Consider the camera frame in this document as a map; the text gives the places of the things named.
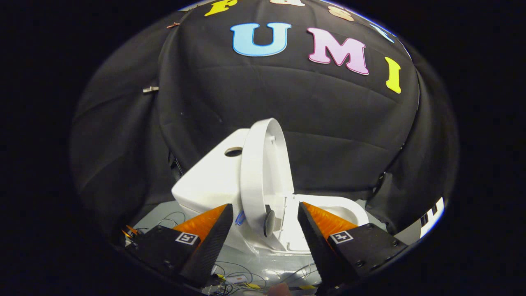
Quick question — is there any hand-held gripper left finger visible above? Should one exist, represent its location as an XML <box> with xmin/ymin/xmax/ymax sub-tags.
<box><xmin>125</xmin><ymin>203</ymin><xmax>234</xmax><ymax>288</ymax></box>

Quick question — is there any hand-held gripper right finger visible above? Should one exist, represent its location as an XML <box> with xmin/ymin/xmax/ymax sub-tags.
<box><xmin>297</xmin><ymin>201</ymin><xmax>408</xmax><ymax>288</ymax></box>

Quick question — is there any white toilet lid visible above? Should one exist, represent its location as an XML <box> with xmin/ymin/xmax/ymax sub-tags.
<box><xmin>240</xmin><ymin>118</ymin><xmax>295</xmax><ymax>239</ymax></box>

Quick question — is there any white toilet bowl with seat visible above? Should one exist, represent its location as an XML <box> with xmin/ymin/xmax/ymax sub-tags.
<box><xmin>230</xmin><ymin>194</ymin><xmax>369</xmax><ymax>274</ymax></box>

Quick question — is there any white toilet tank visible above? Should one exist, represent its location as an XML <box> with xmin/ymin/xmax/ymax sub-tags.
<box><xmin>171</xmin><ymin>128</ymin><xmax>252</xmax><ymax>251</ymax></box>

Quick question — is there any yellow black floor tape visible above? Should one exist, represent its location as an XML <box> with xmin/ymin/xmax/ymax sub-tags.
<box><xmin>245</xmin><ymin>282</ymin><xmax>318</xmax><ymax>291</ymax></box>

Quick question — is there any white black striped object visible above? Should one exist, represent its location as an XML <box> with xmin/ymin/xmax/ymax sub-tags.
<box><xmin>418</xmin><ymin>197</ymin><xmax>446</xmax><ymax>238</ymax></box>

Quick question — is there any black backdrop cloth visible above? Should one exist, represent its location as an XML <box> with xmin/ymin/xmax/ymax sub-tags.
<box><xmin>70</xmin><ymin>0</ymin><xmax>459</xmax><ymax>238</ymax></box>

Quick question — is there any thin black cable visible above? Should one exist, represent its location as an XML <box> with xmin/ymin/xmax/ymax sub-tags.
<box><xmin>214</xmin><ymin>260</ymin><xmax>322</xmax><ymax>295</ymax></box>

